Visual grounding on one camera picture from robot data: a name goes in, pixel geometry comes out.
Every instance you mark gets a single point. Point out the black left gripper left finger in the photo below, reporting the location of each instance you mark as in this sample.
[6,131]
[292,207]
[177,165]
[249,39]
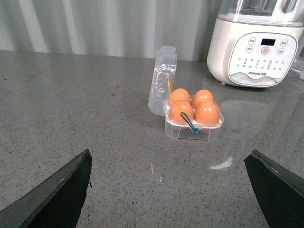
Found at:
[56,202]

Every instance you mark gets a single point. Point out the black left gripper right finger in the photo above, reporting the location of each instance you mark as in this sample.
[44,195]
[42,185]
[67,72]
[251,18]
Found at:
[279,192]

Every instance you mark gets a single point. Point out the brown egg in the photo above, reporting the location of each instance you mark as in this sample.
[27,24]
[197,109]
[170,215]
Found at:
[178,94]
[201,96]
[207,113]
[175,112]

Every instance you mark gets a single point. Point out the clear plastic egg box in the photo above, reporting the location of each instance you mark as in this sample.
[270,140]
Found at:
[166,62]

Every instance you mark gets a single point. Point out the blue rubber band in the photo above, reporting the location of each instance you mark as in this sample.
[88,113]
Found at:
[189,122]

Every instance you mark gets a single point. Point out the clear plastic bag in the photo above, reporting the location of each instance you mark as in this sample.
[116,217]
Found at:
[297,68]

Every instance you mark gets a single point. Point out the white Joyoung blender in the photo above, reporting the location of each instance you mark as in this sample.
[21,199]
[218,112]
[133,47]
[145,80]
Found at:
[254,42]

